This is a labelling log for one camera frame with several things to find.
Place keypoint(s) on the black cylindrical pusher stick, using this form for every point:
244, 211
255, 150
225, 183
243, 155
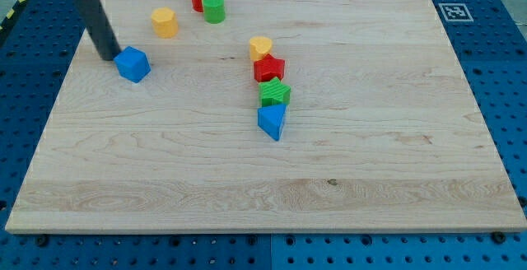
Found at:
99, 28

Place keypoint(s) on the blue cube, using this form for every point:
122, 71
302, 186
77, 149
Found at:
132, 64

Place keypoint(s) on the blue triangle block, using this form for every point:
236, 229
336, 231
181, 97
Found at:
271, 119

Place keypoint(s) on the yellow hexagon block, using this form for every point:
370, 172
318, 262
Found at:
164, 22

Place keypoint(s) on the green cylinder block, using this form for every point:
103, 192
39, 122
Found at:
214, 11

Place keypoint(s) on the yellow heart block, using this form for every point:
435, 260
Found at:
260, 46

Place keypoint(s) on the red star block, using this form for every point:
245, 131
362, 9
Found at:
268, 68

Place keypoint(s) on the green star block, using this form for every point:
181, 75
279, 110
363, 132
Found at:
274, 92

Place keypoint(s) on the wooden board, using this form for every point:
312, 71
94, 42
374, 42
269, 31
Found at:
382, 133

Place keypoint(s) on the white fiducial marker tag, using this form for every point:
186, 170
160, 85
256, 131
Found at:
455, 12

